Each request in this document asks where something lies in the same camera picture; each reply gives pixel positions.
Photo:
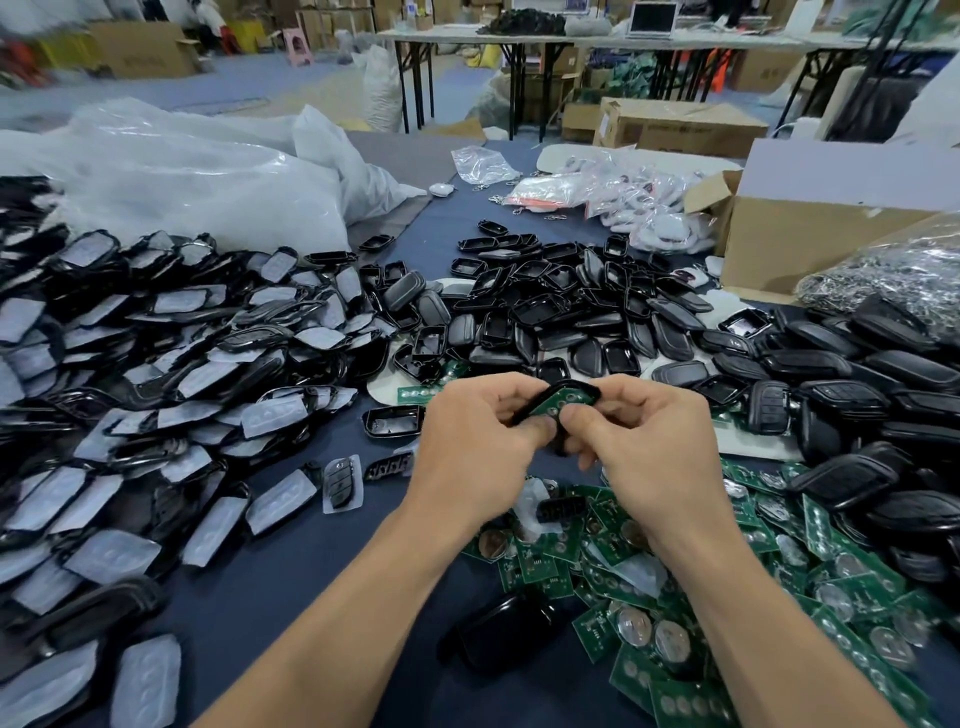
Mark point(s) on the pile of shells with pads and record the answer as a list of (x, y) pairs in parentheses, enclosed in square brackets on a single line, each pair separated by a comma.
[(150, 405)]

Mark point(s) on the small green circuit board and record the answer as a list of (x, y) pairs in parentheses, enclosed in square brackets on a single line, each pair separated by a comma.
[(563, 399)]

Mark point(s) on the tan cardboard box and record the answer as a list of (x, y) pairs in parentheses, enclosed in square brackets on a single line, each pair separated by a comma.
[(143, 48)]

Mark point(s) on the pile of assembled black fobs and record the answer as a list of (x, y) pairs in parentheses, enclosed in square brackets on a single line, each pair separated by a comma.
[(900, 413)]

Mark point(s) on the black metal table frame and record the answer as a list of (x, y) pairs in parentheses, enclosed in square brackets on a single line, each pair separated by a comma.
[(417, 75)]

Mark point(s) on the white sack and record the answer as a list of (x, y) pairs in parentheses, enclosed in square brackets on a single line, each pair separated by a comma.
[(381, 87)]

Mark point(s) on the long white table top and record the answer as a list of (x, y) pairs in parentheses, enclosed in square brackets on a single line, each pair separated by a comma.
[(750, 39)]

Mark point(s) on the pile of green circuit boards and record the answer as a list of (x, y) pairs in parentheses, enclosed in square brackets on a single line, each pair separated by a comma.
[(840, 585)]

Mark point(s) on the small black button strip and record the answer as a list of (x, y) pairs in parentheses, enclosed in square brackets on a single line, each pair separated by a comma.
[(389, 467)]

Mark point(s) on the person's left forearm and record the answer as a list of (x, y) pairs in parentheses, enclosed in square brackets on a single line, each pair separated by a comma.
[(338, 638)]

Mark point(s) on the person's right forearm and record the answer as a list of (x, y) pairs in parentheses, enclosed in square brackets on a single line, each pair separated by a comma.
[(810, 645)]

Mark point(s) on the clear plastic film piece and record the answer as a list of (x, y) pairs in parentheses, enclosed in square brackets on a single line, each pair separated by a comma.
[(533, 507)]

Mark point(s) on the heap of black parts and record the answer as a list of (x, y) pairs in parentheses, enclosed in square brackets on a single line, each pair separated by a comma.
[(525, 21)]

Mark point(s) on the heap of clear parts bags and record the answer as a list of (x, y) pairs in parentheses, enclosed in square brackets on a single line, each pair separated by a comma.
[(653, 203)]

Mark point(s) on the large white plastic bag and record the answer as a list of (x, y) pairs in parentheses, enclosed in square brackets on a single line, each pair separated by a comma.
[(180, 180)]

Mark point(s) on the person's right hand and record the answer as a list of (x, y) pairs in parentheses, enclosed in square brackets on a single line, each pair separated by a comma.
[(660, 465)]

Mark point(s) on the small crumpled clear plastic bag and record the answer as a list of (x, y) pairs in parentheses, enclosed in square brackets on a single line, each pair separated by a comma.
[(485, 165)]

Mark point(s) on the open laptop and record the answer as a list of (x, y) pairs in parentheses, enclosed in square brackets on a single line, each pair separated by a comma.
[(653, 18)]

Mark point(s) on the brown cardboard box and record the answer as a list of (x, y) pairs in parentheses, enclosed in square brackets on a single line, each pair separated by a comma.
[(687, 128)]

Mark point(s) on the person's left hand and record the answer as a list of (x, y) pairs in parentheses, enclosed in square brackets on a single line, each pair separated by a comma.
[(473, 450)]

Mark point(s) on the black rubber button pad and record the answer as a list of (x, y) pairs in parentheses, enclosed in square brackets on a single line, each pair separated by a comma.
[(563, 507)]

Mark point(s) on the clear bag with red label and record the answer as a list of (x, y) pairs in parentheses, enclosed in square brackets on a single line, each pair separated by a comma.
[(548, 191)]

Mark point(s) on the pink plastic stool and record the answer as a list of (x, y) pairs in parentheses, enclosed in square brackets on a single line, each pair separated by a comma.
[(296, 45)]

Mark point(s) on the large open cardboard box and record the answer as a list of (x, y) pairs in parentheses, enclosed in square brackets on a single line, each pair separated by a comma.
[(818, 240)]

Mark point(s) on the pile of black shell halves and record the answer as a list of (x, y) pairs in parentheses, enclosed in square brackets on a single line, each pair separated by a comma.
[(585, 308)]

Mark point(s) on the clear bag of metal parts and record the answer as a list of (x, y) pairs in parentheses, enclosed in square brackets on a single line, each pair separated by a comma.
[(915, 285)]

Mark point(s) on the small white object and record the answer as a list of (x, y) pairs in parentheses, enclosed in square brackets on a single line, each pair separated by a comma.
[(441, 189)]

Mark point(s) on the lone glossy black shell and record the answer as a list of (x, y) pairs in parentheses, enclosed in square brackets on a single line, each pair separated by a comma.
[(507, 630)]

